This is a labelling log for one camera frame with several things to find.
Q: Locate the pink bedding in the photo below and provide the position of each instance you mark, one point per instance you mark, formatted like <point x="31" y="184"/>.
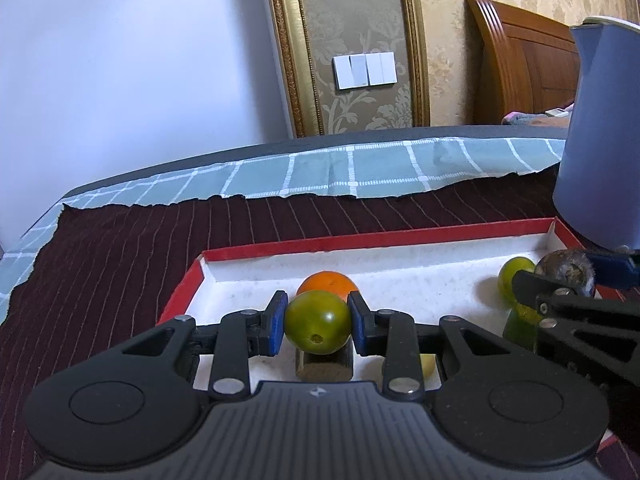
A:
<point x="530" y="119"/>

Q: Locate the dark striped cloth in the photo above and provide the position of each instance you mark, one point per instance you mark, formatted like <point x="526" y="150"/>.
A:
<point x="125" y="250"/>

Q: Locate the kiwi fruit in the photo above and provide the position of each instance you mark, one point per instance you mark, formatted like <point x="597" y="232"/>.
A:
<point x="565" y="267"/>

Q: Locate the small orange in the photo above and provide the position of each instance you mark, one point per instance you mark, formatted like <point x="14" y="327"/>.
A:
<point x="327" y="282"/>

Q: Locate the dark sugarcane piece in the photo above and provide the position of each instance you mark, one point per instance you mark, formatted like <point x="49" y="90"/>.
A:
<point x="322" y="365"/>

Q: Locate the green tomato with calyx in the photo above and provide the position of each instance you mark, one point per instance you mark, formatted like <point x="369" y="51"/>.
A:
<point x="515" y="264"/>

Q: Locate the red cardboard box tray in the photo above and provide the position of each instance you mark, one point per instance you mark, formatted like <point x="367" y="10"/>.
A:
<point x="425" y="270"/>

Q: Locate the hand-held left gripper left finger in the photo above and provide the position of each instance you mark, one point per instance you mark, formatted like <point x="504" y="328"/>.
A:
<point x="276" y="325"/>

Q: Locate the yellow-green tomato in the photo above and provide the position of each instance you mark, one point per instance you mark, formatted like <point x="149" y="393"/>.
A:
<point x="315" y="317"/>

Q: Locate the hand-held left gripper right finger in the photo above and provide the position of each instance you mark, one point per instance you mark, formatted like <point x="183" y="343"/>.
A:
<point x="359" y="327"/>

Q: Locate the blue electric kettle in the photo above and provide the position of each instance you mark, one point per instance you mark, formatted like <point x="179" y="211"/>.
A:
<point x="600" y="135"/>

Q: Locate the light blue checkered cloth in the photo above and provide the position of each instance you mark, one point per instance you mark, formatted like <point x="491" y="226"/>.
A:
<point x="375" y="170"/>

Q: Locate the wooden headboard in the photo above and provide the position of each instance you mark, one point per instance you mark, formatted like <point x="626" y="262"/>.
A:
<point x="525" y="60"/>

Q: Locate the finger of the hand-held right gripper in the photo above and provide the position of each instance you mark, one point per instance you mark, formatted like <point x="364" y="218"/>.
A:
<point x="610" y="270"/>
<point x="590" y="320"/>

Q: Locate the white wall light switch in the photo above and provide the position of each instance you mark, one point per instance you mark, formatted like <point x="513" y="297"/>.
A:
<point x="365" y="70"/>

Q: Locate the gold wall panel frame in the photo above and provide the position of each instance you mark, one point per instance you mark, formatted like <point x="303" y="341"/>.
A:
<point x="287" y="60"/>

